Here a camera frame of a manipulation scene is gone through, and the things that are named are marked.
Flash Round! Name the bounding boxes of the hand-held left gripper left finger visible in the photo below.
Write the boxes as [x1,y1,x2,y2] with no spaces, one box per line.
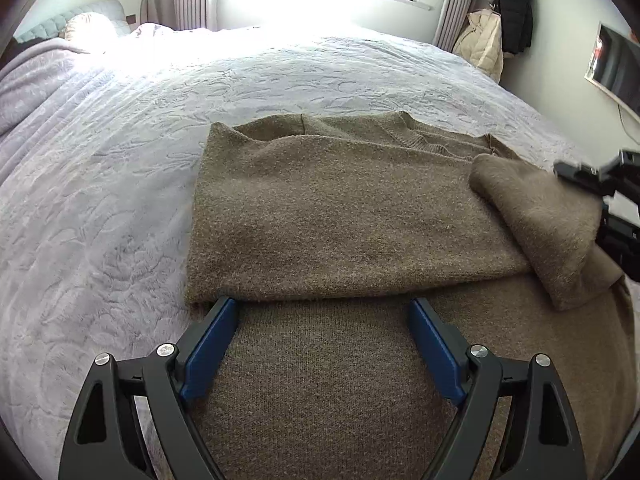
[58,296,240,480]

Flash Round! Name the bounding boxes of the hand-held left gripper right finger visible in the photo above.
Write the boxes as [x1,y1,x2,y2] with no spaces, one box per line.
[406,298,587,480]

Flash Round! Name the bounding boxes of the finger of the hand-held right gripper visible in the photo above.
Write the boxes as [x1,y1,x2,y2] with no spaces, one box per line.
[554,160,612,195]

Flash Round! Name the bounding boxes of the brown knit sweater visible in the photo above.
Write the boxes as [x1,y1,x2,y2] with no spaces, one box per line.
[184,111,638,480]

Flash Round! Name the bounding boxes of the beige hanging jacket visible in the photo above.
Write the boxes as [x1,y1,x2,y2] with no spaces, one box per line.
[452,9,503,83]

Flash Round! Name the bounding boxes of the black hanging jacket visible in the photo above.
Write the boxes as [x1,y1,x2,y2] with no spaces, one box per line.
[490,0,535,56]

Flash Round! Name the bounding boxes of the white embossed bedspread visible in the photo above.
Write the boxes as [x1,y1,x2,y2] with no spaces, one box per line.
[0,24,581,480]

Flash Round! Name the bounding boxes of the lavender fleece blanket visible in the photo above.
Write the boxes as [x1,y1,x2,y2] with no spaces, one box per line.
[0,40,113,133]

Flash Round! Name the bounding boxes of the cream pillow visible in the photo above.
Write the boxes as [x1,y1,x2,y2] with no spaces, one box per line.
[64,12,119,54]

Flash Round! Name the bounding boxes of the pale quilted headboard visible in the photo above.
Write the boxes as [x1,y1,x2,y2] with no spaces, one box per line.
[12,0,126,43]

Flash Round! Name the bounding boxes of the black television cable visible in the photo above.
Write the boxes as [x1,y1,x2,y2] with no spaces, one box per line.
[617,105,640,142]

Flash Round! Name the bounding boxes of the wall mounted television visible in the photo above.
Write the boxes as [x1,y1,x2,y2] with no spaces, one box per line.
[584,22,640,122]

